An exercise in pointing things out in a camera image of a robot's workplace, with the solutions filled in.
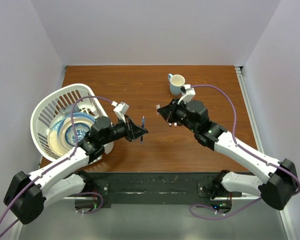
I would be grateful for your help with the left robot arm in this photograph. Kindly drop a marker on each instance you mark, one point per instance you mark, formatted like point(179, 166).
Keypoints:
point(29, 194)

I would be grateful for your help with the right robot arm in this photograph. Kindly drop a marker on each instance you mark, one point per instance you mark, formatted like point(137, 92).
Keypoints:
point(274, 181)

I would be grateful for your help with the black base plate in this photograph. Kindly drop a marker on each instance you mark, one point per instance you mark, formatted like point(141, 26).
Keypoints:
point(150, 188)

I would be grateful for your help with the stacked plates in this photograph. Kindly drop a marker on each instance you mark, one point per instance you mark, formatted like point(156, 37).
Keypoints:
point(61, 137)

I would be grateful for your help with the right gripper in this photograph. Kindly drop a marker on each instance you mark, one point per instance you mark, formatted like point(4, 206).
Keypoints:
point(168, 111)

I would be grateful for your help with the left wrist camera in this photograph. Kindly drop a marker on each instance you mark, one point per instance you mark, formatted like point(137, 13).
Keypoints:
point(120, 110)

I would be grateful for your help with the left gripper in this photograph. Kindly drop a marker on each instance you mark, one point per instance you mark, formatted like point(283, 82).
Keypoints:
point(136, 130)

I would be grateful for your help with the white laundry basket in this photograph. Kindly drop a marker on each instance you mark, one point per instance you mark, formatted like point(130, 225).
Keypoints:
point(50, 111)

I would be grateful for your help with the grey object in basket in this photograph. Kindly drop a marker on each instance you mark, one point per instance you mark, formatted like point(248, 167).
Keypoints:
point(68, 110)

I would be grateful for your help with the small grey clip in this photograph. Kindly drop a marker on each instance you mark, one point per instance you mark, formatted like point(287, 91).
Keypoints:
point(157, 107)

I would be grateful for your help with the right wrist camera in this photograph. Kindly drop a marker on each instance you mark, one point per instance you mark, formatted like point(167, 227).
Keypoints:
point(187, 94)

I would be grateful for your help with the light blue mug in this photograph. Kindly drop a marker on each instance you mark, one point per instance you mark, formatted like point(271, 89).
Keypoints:
point(176, 81)

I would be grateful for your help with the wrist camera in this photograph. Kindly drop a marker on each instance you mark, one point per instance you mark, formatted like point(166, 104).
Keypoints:
point(120, 110)
point(187, 94)

